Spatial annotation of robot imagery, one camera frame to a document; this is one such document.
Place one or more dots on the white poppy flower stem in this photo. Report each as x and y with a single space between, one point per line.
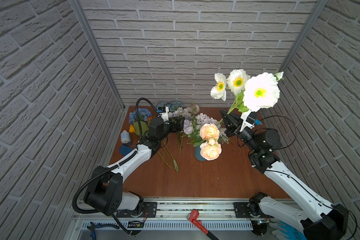
251 93

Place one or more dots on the orange small flower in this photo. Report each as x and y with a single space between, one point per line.
132 129

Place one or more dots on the lilac white flower bouquet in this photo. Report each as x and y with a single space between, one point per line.
182 116

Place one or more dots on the dusty blue hydrangea flower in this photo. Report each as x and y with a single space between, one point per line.
174 105

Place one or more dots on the red pipe wrench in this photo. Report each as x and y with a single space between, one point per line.
193 218

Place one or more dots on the pink white hydrangea bouquet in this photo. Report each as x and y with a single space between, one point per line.
193 132

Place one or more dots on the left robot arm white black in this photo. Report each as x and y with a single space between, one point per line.
103 192

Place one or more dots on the blue work glove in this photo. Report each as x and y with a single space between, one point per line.
286 232

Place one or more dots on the peach rose flower stem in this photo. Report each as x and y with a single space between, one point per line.
210 148

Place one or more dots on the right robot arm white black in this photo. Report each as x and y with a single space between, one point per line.
316 218

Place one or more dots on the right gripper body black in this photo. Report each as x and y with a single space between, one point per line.
246 139

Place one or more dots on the blue handled pliers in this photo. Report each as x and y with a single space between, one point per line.
92 227

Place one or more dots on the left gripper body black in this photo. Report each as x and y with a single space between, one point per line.
172 127

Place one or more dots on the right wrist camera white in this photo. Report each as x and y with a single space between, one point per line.
249 120

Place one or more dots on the blue ceramic vase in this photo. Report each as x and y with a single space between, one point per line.
198 155

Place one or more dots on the white tape roll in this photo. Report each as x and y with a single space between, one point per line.
125 137

